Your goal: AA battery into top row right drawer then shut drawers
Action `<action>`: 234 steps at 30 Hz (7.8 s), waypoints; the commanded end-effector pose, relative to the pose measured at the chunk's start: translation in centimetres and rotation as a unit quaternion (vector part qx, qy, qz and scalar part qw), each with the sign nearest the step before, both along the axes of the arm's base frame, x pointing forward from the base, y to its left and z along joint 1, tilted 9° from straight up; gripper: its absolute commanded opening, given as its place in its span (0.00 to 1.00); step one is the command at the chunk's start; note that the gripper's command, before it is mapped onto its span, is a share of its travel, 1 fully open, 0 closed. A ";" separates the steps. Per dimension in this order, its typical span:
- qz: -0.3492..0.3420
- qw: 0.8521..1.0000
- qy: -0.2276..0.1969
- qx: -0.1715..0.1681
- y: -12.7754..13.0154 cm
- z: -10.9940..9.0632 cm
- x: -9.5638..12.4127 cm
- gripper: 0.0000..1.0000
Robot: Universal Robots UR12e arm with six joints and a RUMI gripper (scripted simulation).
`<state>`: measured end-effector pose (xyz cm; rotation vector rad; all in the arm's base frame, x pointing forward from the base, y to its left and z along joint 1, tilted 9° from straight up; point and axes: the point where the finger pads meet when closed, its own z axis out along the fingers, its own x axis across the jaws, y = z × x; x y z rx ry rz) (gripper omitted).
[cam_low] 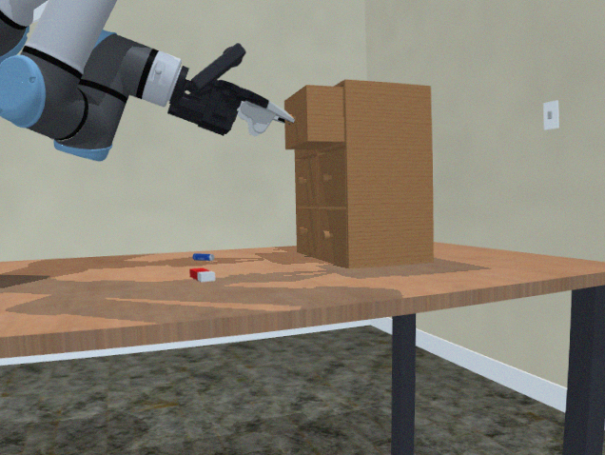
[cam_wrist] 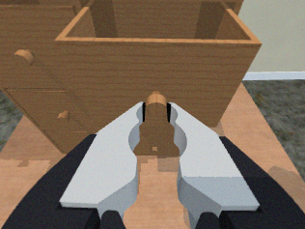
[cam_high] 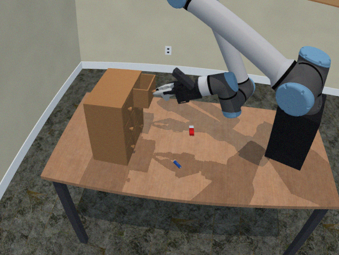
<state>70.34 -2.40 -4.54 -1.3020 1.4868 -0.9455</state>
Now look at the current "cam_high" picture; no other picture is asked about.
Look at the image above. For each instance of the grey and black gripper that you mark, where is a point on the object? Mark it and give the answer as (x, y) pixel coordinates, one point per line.
(182, 93)

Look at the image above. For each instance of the blue aa battery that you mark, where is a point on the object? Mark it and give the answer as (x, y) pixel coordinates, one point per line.
(177, 164)

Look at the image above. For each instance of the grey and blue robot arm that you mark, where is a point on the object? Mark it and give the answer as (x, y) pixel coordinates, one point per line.
(298, 85)

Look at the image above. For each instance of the brown wooden drawer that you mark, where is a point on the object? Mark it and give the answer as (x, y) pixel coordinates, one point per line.
(143, 89)
(129, 128)
(138, 125)
(127, 108)
(130, 146)
(137, 112)

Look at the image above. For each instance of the red and white eraser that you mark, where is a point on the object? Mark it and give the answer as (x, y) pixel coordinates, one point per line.
(191, 131)

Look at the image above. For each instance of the brown wooden chest of drawers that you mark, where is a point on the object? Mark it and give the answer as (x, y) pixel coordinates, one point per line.
(104, 117)

